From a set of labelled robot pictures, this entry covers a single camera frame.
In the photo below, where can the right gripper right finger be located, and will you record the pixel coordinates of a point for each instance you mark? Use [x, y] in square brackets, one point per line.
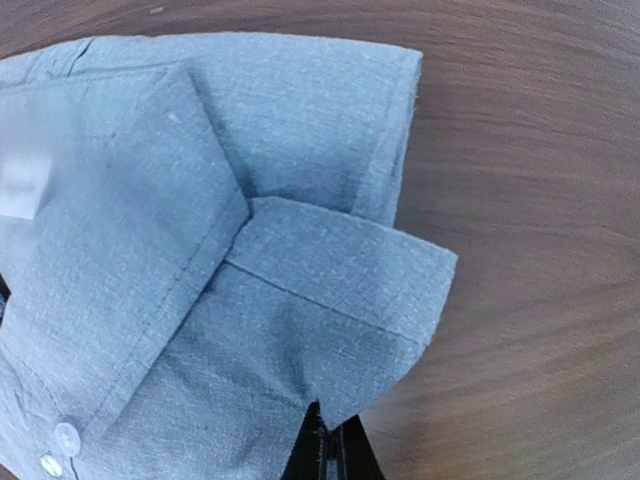
[354, 456]

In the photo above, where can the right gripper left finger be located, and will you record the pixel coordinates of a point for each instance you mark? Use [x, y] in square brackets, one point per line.
[309, 457]

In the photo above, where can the grey long sleeve shirt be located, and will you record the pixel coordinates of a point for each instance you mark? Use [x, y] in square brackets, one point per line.
[197, 243]

